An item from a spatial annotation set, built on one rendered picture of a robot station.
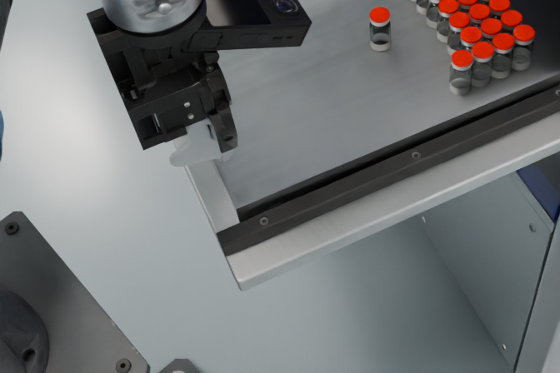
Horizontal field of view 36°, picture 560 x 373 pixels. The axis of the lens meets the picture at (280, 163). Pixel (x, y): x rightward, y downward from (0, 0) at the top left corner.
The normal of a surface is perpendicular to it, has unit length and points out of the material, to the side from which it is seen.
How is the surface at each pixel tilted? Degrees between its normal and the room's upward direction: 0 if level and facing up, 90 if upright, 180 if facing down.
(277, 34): 93
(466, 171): 0
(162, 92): 0
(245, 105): 0
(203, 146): 93
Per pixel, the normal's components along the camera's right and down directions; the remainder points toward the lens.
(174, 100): 0.39, 0.74
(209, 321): -0.12, -0.56
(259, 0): 0.34, -0.65
